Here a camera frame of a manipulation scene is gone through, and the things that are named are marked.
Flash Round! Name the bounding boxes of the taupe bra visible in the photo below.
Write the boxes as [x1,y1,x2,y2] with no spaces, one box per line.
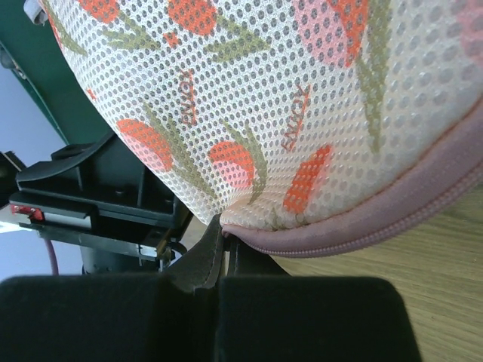
[23,0,48,25]

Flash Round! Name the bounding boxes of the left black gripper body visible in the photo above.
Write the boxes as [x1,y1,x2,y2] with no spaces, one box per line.
[9,133,191,274]

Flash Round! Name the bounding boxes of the green compartment tray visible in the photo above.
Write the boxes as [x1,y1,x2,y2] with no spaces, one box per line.
[1,1,110,144]

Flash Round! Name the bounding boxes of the pink floral laundry bag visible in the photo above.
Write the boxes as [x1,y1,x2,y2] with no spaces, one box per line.
[42,0,482,257]

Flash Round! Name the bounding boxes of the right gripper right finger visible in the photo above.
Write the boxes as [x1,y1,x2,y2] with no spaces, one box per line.
[215,237,422,361]

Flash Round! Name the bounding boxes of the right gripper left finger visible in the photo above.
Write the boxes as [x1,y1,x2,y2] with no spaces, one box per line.
[1,217,224,361]

